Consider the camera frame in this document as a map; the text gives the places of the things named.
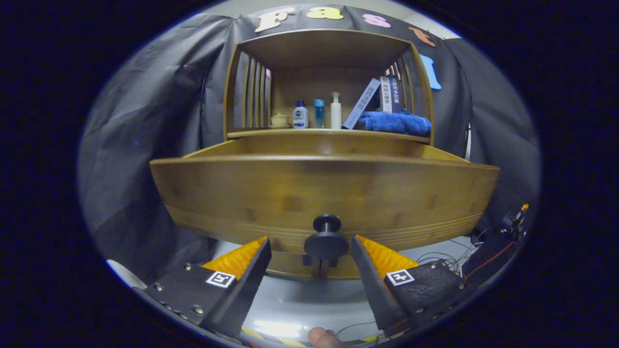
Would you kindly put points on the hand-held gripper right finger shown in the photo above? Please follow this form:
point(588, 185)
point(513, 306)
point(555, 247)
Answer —
point(375, 285)

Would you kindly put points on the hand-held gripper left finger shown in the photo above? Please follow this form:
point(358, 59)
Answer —
point(244, 290)

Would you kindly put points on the wooden drawer with black knob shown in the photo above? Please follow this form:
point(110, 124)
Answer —
point(290, 193)

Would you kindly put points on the wooden countertop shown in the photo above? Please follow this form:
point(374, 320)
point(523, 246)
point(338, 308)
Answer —
point(309, 132)

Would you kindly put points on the wooden cabinet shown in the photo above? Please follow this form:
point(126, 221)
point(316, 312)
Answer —
point(319, 53)

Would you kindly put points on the blue towel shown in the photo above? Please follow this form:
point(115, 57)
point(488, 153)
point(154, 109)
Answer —
point(394, 123)

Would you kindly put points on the cream lidded teacup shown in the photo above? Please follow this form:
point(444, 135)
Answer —
point(279, 120)

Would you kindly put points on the white pump bottle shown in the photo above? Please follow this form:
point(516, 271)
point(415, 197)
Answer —
point(336, 113)

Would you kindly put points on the clear blue bottle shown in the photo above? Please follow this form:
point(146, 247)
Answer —
point(319, 115)

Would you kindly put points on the lavender book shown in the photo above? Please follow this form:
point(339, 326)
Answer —
point(360, 106)

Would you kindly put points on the white lotion bottle blue cap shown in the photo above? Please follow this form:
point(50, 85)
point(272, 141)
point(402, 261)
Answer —
point(300, 117)

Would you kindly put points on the white spine book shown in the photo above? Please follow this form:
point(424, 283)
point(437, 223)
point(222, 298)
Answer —
point(385, 94)

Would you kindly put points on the dark blue book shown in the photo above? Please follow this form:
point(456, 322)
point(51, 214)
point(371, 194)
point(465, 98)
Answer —
point(396, 94)

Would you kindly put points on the black backdrop cloth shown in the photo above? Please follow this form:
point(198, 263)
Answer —
point(145, 121)

